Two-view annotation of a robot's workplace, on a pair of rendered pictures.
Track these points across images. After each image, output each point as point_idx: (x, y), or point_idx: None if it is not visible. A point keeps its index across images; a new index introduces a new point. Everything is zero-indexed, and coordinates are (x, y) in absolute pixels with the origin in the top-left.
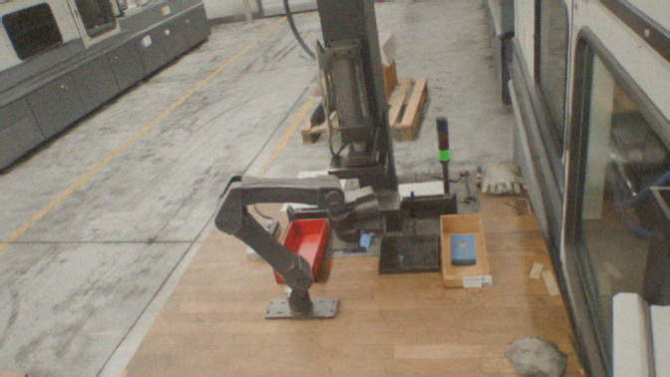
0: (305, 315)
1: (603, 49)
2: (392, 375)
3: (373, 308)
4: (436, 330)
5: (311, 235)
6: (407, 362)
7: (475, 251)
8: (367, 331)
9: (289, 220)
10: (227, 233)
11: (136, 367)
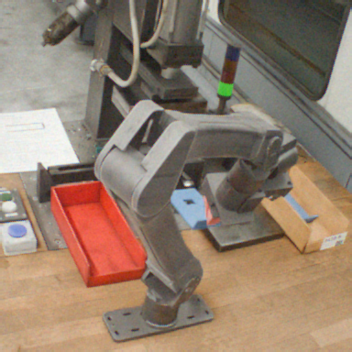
0: (176, 325)
1: None
2: None
3: (249, 296)
4: (334, 303)
5: (78, 208)
6: (337, 347)
7: (302, 208)
8: (267, 325)
9: (40, 187)
10: (138, 217)
11: None
